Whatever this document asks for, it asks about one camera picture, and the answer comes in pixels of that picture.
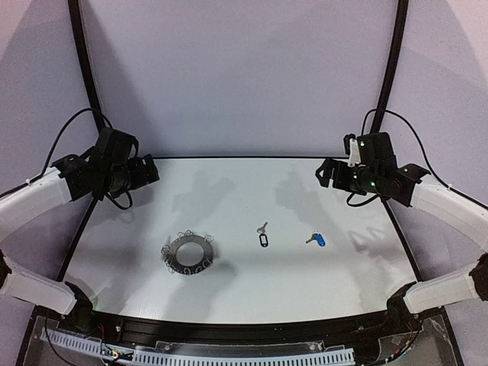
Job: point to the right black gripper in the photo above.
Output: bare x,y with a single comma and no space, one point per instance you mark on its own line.
335,174

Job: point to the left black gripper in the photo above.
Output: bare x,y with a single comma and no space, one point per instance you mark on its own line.
146,170

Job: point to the key with black tag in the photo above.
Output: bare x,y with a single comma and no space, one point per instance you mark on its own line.
262,236

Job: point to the metal keyring disc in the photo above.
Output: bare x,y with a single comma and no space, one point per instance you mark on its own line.
188,254

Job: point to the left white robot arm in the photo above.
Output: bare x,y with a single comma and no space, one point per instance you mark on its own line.
110,168

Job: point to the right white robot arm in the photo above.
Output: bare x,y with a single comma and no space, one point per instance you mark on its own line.
372,168

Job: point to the key with blue tag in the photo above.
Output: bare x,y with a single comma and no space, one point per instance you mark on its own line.
316,237

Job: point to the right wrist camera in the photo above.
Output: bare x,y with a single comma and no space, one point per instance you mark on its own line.
352,150

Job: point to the black front aluminium rail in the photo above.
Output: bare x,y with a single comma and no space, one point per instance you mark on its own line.
128,329

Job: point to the left black frame post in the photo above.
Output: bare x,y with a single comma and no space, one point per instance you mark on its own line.
81,47

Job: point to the black frame post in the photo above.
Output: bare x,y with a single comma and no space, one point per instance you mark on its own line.
81,47
391,66

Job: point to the white slotted cable duct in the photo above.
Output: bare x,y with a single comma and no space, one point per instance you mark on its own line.
172,353

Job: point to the right black frame post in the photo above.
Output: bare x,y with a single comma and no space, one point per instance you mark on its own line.
391,66

